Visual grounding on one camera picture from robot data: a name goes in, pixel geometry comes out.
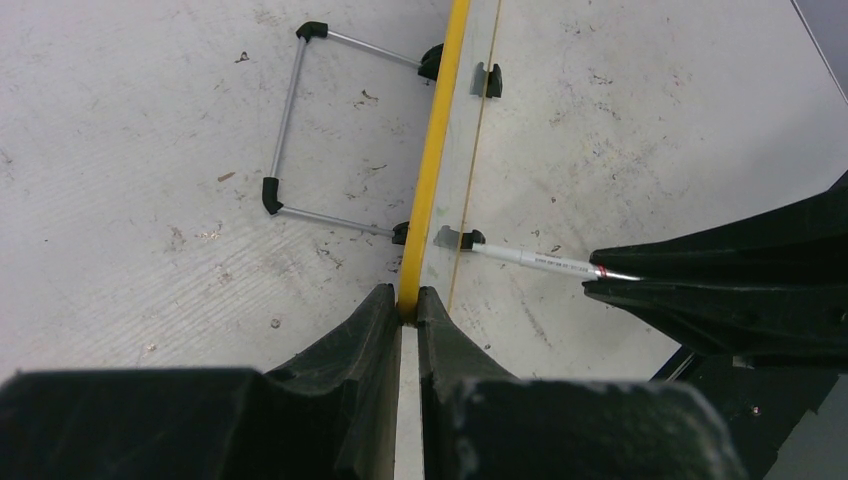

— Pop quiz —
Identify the yellow framed whiteboard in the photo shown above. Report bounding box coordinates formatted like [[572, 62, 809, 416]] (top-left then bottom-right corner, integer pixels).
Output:
[[262, 1, 503, 479]]

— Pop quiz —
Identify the white green marker pen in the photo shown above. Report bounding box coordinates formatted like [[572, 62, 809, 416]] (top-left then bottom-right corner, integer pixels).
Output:
[[471, 243, 642, 281]]

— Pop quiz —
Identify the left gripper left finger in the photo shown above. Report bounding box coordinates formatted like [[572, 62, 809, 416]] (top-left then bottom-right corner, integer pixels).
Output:
[[1, 284, 401, 479]]

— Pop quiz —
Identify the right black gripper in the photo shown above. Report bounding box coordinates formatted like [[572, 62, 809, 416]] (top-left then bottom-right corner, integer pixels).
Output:
[[584, 175, 847, 479]]

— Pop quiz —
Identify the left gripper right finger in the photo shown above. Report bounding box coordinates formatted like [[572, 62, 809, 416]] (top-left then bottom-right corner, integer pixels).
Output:
[[416, 286, 747, 479]]

